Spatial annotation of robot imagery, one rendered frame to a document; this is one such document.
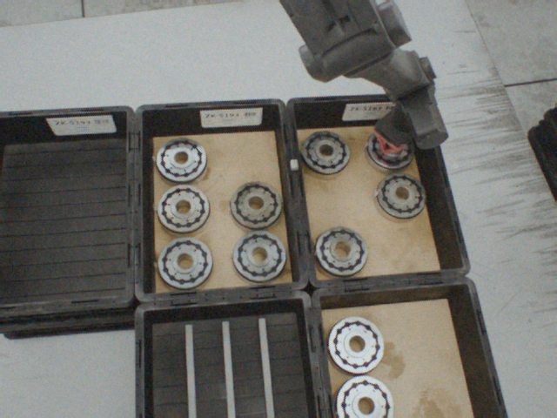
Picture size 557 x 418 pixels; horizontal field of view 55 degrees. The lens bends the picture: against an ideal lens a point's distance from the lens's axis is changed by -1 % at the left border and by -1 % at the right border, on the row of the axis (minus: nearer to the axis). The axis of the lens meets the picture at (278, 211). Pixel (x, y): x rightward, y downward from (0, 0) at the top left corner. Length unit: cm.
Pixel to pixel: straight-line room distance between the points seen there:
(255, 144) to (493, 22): 182
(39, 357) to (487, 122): 119
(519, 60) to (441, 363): 184
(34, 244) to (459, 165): 98
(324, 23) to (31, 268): 77
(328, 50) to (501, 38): 219
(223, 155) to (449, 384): 63
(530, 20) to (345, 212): 193
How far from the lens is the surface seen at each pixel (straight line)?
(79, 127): 118
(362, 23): 57
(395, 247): 113
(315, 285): 96
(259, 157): 116
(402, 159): 118
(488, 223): 137
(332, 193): 114
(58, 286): 111
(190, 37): 153
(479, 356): 104
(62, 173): 120
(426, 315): 110
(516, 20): 286
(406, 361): 107
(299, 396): 103
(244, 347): 103
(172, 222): 107
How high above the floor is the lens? 185
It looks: 66 degrees down
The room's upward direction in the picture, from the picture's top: 10 degrees clockwise
